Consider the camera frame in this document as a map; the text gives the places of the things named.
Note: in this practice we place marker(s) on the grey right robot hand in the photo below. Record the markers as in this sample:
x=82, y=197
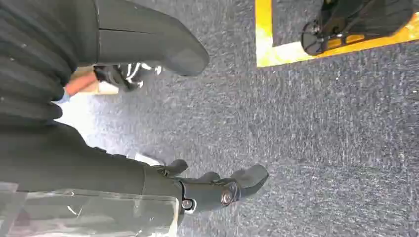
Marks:
x=140, y=39

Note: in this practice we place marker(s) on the black and white shoe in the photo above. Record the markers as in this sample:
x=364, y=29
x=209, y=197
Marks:
x=113, y=77

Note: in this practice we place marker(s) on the beige cardboard box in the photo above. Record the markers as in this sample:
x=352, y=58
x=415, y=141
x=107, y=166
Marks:
x=82, y=83

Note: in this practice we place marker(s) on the ribbed grey right arm sleeve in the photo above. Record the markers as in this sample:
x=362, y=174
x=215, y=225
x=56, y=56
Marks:
x=32, y=49

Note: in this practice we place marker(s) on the yellow floor tape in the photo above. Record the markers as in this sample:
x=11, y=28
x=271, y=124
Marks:
x=263, y=49

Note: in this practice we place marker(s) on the clear plastic cover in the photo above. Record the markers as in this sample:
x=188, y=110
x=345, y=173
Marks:
x=98, y=216

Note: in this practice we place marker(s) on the black robot foot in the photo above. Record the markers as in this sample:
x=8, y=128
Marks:
x=360, y=16

